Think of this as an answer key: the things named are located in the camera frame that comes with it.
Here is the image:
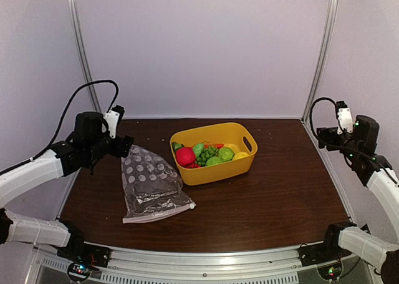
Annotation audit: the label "clear zip top bag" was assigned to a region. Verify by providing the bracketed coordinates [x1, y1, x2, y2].
[121, 145, 196, 224]

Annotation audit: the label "red toy pepper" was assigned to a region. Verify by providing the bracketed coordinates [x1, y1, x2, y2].
[175, 147, 196, 167]

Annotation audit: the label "green toy grapes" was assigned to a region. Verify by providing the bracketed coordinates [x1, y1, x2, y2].
[196, 146, 218, 167]

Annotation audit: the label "orange toy carrot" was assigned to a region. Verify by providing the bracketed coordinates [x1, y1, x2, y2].
[204, 144, 224, 149]

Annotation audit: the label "light green toy squash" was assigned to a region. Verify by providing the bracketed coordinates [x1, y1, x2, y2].
[218, 147, 235, 162]

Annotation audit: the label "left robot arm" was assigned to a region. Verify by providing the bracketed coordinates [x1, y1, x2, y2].
[1, 105, 133, 262]

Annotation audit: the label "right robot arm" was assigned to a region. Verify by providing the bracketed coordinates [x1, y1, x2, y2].
[315, 110, 398, 283]

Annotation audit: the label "green toy leafy vegetable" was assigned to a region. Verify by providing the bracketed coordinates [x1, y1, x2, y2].
[192, 143, 204, 158]

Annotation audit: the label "green toy apple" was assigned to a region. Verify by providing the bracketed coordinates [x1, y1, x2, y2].
[206, 156, 222, 166]

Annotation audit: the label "yellow toy lemon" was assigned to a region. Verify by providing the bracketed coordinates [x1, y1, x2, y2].
[233, 152, 249, 160]

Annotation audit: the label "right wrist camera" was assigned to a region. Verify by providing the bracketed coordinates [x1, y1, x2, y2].
[335, 101, 353, 135]

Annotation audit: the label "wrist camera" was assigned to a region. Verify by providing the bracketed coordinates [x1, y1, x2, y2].
[102, 105, 125, 139]
[335, 101, 353, 135]

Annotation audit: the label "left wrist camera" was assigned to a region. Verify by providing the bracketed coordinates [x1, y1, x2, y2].
[102, 105, 125, 139]

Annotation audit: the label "right black cable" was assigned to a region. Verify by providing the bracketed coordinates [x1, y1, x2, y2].
[309, 97, 337, 147]

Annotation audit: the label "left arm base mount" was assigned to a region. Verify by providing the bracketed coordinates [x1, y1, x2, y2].
[54, 243, 111, 268]

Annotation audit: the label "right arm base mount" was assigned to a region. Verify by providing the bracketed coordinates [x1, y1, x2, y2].
[297, 242, 352, 267]

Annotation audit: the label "front aluminium rail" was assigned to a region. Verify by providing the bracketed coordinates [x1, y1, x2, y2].
[29, 240, 387, 284]

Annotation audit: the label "right metal frame post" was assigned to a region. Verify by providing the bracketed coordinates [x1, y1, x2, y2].
[301, 0, 339, 124]

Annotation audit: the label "metal frame post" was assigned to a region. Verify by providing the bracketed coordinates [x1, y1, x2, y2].
[301, 0, 339, 124]
[64, 0, 103, 114]

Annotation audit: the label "left metal frame post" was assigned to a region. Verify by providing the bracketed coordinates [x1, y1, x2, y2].
[64, 0, 103, 114]

